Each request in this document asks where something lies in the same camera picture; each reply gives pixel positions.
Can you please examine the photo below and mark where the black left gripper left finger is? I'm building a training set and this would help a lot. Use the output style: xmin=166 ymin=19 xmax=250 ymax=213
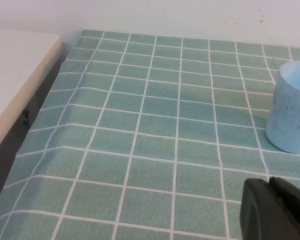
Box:
xmin=239 ymin=177 xmax=271 ymax=240

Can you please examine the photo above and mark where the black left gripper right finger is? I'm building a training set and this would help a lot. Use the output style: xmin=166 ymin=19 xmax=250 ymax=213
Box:
xmin=268 ymin=175 xmax=300 ymax=240

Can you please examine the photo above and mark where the light blue plastic cup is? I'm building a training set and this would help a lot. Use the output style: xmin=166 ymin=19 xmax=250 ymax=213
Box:
xmin=265 ymin=60 xmax=300 ymax=154

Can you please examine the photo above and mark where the green checked tablecloth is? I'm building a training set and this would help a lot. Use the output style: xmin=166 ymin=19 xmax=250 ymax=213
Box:
xmin=0 ymin=29 xmax=300 ymax=240

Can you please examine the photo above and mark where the white side table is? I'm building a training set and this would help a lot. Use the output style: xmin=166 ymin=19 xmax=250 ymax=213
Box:
xmin=0 ymin=26 xmax=64 ymax=161

